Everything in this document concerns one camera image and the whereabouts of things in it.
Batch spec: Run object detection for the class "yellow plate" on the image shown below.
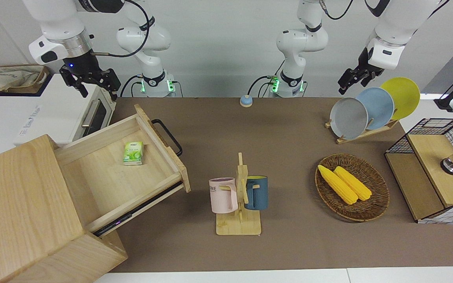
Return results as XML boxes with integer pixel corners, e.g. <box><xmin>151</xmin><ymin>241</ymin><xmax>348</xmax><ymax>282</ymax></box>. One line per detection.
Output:
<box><xmin>380</xmin><ymin>77</ymin><xmax>421</xmax><ymax>121</ymax></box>

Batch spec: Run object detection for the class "brown table mat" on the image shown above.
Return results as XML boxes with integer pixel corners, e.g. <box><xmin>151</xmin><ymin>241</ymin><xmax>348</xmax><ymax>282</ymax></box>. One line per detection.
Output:
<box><xmin>109</xmin><ymin>96</ymin><xmax>453</xmax><ymax>272</ymax></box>

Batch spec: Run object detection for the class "pink mug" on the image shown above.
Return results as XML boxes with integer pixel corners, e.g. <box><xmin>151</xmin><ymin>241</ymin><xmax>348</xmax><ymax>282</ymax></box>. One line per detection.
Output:
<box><xmin>209</xmin><ymin>178</ymin><xmax>239</xmax><ymax>214</ymax></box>

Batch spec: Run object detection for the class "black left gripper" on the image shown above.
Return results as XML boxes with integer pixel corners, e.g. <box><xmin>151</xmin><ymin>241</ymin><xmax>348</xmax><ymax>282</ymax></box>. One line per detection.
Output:
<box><xmin>337</xmin><ymin>47</ymin><xmax>385</xmax><ymax>95</ymax></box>

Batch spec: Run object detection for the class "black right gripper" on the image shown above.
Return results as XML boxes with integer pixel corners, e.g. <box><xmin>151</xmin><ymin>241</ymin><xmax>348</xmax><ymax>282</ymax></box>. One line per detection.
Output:
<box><xmin>59</xmin><ymin>51</ymin><xmax>122</xmax><ymax>101</ymax></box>

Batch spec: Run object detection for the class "dark blue mug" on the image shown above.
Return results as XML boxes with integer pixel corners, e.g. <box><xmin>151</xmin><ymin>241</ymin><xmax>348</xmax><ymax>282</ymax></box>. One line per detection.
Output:
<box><xmin>243</xmin><ymin>175</ymin><xmax>269</xmax><ymax>211</ymax></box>

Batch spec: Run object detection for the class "wooden mug tree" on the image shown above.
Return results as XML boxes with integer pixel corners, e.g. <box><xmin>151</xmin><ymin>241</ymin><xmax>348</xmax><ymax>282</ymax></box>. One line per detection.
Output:
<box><xmin>215</xmin><ymin>153</ymin><xmax>262</xmax><ymax>236</ymax></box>

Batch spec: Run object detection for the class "grey plate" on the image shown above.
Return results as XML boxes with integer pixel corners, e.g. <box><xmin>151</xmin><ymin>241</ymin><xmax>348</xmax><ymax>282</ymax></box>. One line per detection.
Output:
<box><xmin>330</xmin><ymin>97</ymin><xmax>369</xmax><ymax>140</ymax></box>

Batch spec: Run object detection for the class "brown wicker basket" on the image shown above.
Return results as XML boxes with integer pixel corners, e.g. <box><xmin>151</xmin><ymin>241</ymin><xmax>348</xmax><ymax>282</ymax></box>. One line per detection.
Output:
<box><xmin>315</xmin><ymin>153</ymin><xmax>390</xmax><ymax>222</ymax></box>

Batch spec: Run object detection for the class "wooden plate rack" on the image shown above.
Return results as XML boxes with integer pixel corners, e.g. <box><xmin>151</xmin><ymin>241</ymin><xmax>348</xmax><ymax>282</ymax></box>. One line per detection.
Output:
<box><xmin>325</xmin><ymin>118</ymin><xmax>400</xmax><ymax>145</ymax></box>

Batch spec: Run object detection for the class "beige canvas bag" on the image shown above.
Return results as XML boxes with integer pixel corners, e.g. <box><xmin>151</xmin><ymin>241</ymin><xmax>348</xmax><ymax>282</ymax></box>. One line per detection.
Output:
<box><xmin>0</xmin><ymin>66</ymin><xmax>46</xmax><ymax>93</ymax></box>

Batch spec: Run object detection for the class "black base cable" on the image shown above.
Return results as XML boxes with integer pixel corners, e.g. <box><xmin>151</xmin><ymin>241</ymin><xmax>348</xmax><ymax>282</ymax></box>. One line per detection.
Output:
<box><xmin>120</xmin><ymin>74</ymin><xmax>145</xmax><ymax>97</ymax></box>
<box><xmin>247</xmin><ymin>59</ymin><xmax>287</xmax><ymax>97</ymax></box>

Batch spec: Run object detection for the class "green tissue pack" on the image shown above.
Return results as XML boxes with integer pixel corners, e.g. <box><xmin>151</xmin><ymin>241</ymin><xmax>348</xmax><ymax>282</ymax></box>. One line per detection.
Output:
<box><xmin>123</xmin><ymin>141</ymin><xmax>144</xmax><ymax>166</ymax></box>

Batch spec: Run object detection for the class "wooden drawer with black handle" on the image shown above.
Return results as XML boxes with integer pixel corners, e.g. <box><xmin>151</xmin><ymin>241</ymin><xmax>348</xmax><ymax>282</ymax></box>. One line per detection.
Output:
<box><xmin>53</xmin><ymin>103</ymin><xmax>192</xmax><ymax>238</ymax></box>

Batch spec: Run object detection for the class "white toaster oven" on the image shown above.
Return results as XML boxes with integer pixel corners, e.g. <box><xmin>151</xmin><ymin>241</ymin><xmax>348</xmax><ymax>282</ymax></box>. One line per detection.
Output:
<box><xmin>13</xmin><ymin>74</ymin><xmax>117</xmax><ymax>148</ymax></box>

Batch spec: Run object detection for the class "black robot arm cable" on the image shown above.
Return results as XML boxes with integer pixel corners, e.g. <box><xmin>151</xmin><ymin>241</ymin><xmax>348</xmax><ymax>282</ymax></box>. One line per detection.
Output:
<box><xmin>91</xmin><ymin>0</ymin><xmax>151</xmax><ymax>58</ymax></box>

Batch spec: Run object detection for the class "brown box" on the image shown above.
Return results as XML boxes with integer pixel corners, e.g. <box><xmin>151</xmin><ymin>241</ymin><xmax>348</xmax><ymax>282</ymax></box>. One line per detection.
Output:
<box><xmin>0</xmin><ymin>64</ymin><xmax>52</xmax><ymax>96</ymax></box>

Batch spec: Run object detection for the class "wire grid box with wood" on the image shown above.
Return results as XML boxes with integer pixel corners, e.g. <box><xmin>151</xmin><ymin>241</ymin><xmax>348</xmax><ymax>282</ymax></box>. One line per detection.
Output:
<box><xmin>385</xmin><ymin>118</ymin><xmax>453</xmax><ymax>224</ymax></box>

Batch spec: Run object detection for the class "light blue plate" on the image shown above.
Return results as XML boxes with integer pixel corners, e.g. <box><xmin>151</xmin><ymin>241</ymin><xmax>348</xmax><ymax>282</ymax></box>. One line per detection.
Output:
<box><xmin>355</xmin><ymin>87</ymin><xmax>395</xmax><ymax>130</ymax></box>

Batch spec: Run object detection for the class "light wooden cabinet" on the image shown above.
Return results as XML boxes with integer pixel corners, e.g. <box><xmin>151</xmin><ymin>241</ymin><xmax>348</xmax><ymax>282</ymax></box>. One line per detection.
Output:
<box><xmin>0</xmin><ymin>134</ymin><xmax>129</xmax><ymax>283</ymax></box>

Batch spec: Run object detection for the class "yellow corn cob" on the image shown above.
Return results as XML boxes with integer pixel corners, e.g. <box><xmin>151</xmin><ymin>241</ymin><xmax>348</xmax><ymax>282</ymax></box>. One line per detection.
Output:
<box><xmin>317</xmin><ymin>164</ymin><xmax>359</xmax><ymax>205</ymax></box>
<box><xmin>333</xmin><ymin>166</ymin><xmax>372</xmax><ymax>201</ymax></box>

